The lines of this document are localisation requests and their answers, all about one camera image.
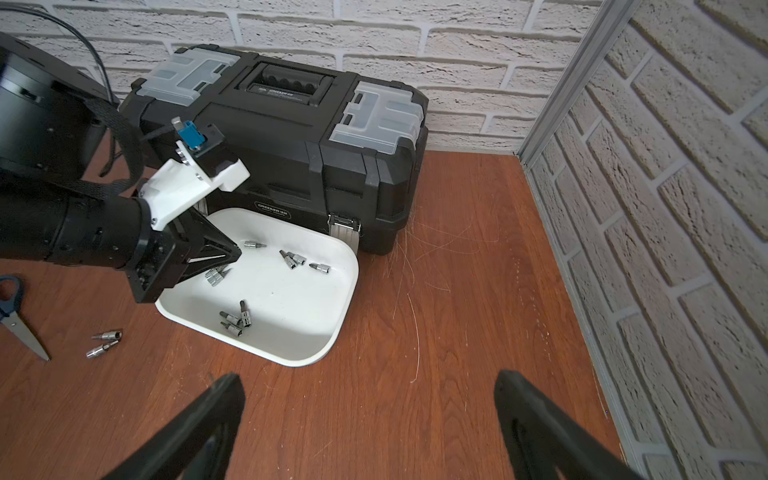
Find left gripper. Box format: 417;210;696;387
124;208;242;303

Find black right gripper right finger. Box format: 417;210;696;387
494;370;640;480

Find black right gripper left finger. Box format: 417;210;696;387
105;373;246;479

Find silver socket bit nine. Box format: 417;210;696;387
205;266;230;287

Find silver bit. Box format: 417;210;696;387
221;321;243;337
219;311;243;326

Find dark bit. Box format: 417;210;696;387
239;300;252;328

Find silver socket bit one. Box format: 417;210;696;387
279;250;297;269

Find silver socket bit three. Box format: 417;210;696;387
91;330;123;341

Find silver socket bit four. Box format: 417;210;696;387
309;263;331;274

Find silver socket bit five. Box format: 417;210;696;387
86;340;120;359

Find silver socket bit two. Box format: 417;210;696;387
288;252;306;265

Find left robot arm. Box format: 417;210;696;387
1;35;249;303

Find white plastic storage box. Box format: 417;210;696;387
155;208;359;367

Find black plastic toolbox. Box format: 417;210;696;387
120;44;428;255

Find blue handled scissors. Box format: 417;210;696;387
1;275;51;361

